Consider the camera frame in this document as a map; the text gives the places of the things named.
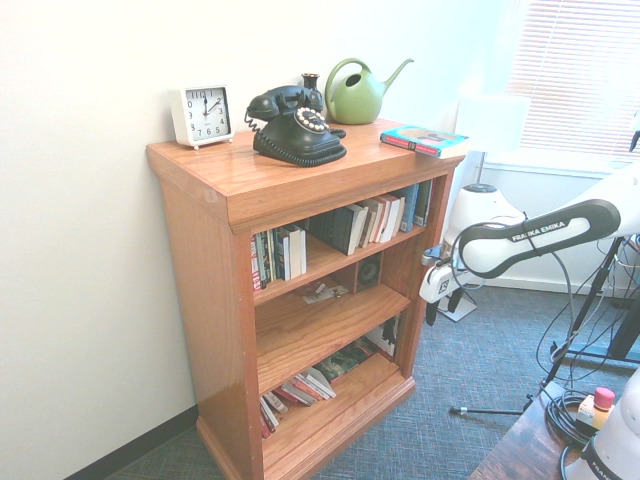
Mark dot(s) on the dark wooden table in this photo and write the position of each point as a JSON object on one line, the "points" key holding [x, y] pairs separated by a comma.
{"points": [[525, 445]]}

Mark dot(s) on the red fallen paperback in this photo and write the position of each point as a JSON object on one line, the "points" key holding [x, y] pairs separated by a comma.
{"points": [[300, 392]]}

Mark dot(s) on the small cream paperback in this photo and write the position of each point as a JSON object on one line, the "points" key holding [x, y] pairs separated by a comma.
{"points": [[275, 402]]}

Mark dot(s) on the white floor lamp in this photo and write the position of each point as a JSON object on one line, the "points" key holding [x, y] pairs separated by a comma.
{"points": [[495, 125]]}

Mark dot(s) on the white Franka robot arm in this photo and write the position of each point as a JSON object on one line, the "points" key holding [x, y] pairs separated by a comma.
{"points": [[525, 240]]}

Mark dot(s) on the white silhouette picture book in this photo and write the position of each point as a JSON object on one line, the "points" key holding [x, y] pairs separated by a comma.
{"points": [[385, 337]]}

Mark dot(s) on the green spine book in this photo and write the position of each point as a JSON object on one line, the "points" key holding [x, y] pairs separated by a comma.
{"points": [[272, 255]]}

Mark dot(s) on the white cover paperback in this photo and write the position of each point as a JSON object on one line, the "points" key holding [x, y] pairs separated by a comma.
{"points": [[299, 252]]}

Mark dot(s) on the green watering can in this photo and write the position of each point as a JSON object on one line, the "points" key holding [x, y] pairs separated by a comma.
{"points": [[355, 102]]}

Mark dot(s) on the red white leaning book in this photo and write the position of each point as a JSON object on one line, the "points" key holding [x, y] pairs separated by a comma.
{"points": [[267, 422]]}

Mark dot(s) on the dark green hardcover book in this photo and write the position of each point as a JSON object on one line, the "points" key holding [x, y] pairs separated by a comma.
{"points": [[424, 202]]}

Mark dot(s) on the small dark vase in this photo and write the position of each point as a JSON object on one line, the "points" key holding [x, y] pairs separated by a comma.
{"points": [[311, 82]]}

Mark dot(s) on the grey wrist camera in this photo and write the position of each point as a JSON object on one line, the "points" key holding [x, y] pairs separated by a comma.
{"points": [[432, 255]]}

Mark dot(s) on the window blinds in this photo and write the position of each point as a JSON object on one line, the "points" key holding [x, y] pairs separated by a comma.
{"points": [[575, 75]]}

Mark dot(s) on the blue hardcover book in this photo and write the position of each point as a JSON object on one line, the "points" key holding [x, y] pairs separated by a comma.
{"points": [[411, 210]]}

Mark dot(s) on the teal book with red spine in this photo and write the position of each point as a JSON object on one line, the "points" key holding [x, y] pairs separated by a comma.
{"points": [[425, 141]]}

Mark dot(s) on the white square alarm clock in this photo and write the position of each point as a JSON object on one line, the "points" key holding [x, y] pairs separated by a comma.
{"points": [[205, 112]]}

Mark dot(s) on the white fallen paperback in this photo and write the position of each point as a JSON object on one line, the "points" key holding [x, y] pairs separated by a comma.
{"points": [[320, 382]]}

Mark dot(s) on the small wooden speaker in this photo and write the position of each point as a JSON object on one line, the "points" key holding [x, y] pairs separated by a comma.
{"points": [[370, 272]]}

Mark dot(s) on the yellow emergency stop button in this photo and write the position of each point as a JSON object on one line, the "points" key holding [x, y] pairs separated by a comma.
{"points": [[597, 412]]}

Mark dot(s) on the cream paged paperback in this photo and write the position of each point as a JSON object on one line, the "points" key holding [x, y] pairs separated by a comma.
{"points": [[367, 225]]}

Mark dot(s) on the red lettered spine book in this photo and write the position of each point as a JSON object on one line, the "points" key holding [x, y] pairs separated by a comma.
{"points": [[256, 265]]}

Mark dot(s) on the red edged white paperback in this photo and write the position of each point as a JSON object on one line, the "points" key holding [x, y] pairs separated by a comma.
{"points": [[392, 217]]}

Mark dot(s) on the black vintage rotary telephone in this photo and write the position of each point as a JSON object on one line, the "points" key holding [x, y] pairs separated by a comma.
{"points": [[295, 140]]}

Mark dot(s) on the blue spine book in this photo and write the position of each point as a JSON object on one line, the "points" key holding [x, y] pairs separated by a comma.
{"points": [[285, 257]]}

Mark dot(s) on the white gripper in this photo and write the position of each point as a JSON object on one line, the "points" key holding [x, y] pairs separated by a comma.
{"points": [[439, 284]]}

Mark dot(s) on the black camera tripod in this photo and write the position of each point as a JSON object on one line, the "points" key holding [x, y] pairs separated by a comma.
{"points": [[580, 320]]}

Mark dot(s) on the loose paper cards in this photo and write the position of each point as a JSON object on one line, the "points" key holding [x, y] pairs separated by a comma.
{"points": [[322, 294]]}

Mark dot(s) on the black desk leg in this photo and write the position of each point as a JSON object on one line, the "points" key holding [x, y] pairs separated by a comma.
{"points": [[625, 335]]}

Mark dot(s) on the wooden bookshelf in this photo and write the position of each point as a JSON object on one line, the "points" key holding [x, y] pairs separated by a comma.
{"points": [[210, 300]]}

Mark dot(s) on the camouflage cover book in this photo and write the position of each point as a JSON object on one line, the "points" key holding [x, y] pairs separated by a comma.
{"points": [[345, 362]]}

